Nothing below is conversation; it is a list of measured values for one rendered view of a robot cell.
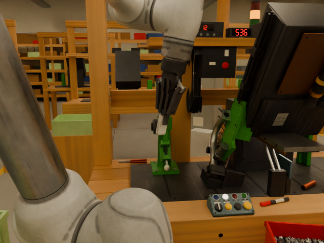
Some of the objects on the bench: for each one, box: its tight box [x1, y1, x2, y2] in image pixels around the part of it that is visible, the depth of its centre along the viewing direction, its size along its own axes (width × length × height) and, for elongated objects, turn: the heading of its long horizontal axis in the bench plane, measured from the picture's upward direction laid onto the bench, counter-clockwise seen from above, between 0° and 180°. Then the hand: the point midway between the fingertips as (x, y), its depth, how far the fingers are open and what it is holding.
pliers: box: [119, 159, 147, 163], centre depth 156 cm, size 16×5×1 cm, turn 95°
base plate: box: [131, 157, 324, 202], centre depth 134 cm, size 42×110×2 cm, turn 96°
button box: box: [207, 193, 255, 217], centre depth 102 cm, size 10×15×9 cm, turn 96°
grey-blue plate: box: [277, 154, 293, 194], centre depth 118 cm, size 10×2×14 cm, turn 6°
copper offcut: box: [301, 180, 316, 190], centre depth 121 cm, size 9×2×2 cm, turn 126°
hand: (162, 124), depth 89 cm, fingers closed
